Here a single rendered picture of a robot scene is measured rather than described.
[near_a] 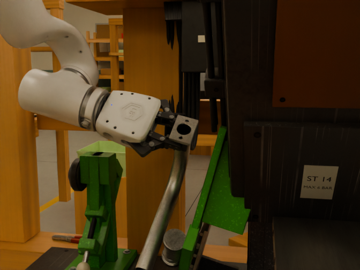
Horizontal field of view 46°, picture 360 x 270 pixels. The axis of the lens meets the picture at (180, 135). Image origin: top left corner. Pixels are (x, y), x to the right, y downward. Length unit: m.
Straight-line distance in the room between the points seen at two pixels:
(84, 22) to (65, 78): 10.96
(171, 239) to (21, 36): 0.42
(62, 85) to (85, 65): 0.08
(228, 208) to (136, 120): 0.23
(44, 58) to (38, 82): 11.45
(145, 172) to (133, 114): 0.33
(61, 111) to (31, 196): 0.51
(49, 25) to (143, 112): 0.22
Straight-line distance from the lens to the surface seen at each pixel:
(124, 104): 0.81
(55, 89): 0.83
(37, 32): 0.78
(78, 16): 11.89
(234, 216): 0.70
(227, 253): 1.17
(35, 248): 1.25
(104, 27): 11.55
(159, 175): 1.08
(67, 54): 0.89
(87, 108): 0.80
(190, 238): 0.69
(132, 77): 1.07
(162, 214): 0.84
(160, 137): 0.78
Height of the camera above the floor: 1.36
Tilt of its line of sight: 9 degrees down
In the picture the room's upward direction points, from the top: straight up
